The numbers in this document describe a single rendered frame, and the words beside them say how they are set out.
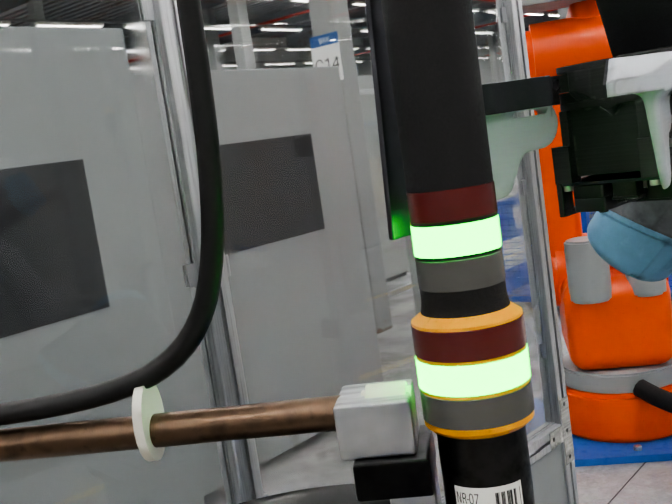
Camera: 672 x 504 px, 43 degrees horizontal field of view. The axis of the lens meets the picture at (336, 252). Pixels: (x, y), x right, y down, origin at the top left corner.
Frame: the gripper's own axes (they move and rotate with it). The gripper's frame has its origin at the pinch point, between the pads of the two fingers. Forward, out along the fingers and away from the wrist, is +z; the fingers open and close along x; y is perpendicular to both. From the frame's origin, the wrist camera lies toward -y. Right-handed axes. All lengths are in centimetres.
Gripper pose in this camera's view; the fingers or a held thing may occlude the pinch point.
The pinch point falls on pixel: (515, 87)
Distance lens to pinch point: 39.0
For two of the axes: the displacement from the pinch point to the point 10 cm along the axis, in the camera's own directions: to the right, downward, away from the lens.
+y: 1.5, 9.8, 1.3
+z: -6.8, 2.0, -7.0
